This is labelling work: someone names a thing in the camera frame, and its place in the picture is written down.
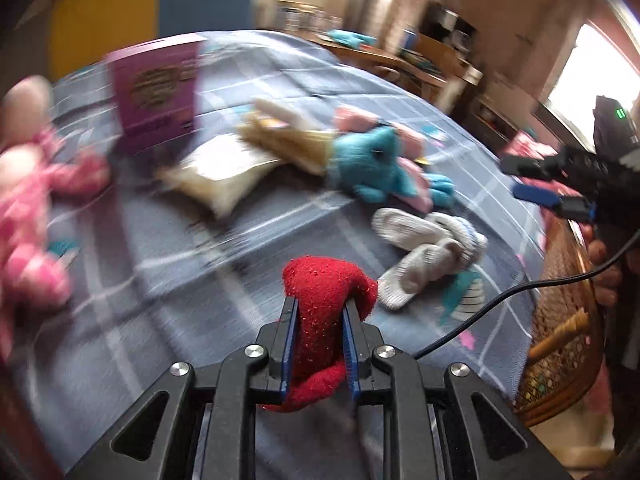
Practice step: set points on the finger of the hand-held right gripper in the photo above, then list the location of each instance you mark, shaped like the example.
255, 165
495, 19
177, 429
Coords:
537, 195
530, 166

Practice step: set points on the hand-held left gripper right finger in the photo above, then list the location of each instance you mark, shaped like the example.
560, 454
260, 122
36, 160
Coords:
351, 350

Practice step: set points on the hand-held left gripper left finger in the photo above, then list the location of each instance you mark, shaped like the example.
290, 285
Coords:
289, 345

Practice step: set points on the red sock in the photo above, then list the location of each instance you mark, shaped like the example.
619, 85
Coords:
320, 305

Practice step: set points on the white stuffed pouch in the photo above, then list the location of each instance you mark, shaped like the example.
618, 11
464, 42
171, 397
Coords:
220, 172

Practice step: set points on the cream knitted cloth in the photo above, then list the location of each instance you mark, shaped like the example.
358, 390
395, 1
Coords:
295, 145

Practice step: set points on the person's right hand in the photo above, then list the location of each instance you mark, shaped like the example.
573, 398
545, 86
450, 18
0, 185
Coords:
605, 260

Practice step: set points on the white sock with blue stripe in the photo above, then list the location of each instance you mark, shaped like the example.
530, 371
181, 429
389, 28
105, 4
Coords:
465, 240

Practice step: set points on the window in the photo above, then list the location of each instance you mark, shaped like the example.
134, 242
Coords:
595, 80

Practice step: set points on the wicker basket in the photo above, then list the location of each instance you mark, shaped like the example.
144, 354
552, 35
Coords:
565, 340

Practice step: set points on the blue plush toy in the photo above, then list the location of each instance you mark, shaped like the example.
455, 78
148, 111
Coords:
370, 160

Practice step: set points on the small pink plush toy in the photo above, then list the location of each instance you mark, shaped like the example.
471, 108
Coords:
352, 117

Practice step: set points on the beige curtain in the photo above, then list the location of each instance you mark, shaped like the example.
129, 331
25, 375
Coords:
385, 5

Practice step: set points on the teal plush toy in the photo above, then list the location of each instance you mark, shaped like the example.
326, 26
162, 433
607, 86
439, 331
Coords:
350, 37

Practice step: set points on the row of metal tins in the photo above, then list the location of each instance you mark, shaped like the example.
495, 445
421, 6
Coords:
305, 17

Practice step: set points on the purple cardboard box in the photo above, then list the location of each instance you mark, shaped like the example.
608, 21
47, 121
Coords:
155, 95

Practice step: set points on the large pink spotted plush toy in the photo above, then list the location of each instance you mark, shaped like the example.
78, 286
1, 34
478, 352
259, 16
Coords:
27, 200

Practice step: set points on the yellow and blue headboard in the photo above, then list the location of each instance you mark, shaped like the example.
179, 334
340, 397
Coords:
150, 15

